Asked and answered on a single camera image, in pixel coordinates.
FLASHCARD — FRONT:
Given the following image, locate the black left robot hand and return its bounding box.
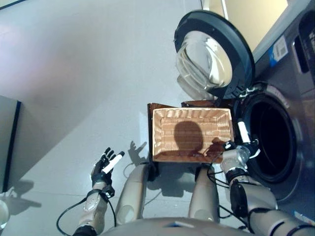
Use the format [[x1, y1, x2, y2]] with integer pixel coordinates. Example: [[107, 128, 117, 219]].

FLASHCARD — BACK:
[[91, 147, 126, 189]]

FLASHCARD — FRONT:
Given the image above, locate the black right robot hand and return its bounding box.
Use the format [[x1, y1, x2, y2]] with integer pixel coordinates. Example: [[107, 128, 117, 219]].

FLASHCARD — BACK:
[[236, 119, 261, 158]]

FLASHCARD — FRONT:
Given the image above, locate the grey front-load washing machine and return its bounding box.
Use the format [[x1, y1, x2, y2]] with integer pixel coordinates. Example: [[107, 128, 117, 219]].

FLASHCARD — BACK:
[[231, 0, 315, 222]]

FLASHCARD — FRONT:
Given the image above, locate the silver left robot leg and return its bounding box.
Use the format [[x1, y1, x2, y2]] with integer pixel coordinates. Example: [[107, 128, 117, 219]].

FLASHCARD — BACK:
[[115, 163, 151, 226]]

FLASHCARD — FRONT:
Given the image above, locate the silver robot leg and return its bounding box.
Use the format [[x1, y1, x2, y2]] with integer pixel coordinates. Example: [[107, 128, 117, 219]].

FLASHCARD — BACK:
[[115, 163, 151, 226], [188, 165, 221, 223]]

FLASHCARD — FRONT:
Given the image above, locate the dark brown glossy stool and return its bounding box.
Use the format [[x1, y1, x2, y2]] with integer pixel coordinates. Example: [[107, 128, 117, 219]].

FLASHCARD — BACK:
[[147, 99, 234, 181]]

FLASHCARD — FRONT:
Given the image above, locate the rectangular wicker laundry basket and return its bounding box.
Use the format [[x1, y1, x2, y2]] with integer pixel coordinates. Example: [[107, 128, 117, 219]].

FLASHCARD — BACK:
[[152, 107, 234, 164]]

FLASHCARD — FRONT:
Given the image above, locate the silver right robot leg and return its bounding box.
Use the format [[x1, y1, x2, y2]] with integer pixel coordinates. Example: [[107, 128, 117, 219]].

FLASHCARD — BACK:
[[188, 165, 221, 223]]

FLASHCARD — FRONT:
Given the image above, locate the round glass washer door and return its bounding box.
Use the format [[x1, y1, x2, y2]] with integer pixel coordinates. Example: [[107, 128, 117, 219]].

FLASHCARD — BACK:
[[173, 9, 256, 99]]

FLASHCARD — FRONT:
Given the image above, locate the blue white energy label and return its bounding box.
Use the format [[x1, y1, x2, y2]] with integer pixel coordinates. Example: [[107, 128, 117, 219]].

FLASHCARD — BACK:
[[267, 36, 289, 66]]

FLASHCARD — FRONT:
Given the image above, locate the grey robot torso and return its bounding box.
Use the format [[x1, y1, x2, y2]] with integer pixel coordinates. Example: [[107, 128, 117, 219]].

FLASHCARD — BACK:
[[98, 216, 254, 236]]

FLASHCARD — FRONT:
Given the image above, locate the white rounded device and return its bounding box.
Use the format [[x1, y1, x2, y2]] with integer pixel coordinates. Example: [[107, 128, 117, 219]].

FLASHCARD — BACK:
[[0, 199, 10, 226]]

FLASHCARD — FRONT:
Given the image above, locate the white blue info sticker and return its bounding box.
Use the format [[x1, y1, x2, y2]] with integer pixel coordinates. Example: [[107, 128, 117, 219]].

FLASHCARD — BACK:
[[294, 210, 315, 227]]

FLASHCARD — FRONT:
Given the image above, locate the white counter cabinet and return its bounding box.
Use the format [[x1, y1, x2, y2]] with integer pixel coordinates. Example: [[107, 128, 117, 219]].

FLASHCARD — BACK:
[[200, 0, 288, 47]]

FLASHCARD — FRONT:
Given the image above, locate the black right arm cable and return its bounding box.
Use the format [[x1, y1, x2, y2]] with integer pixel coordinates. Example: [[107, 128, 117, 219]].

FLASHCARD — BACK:
[[206, 164, 254, 233]]

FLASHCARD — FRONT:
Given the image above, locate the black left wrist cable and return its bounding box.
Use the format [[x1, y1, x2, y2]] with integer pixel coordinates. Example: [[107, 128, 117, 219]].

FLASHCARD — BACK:
[[56, 194, 118, 236]]

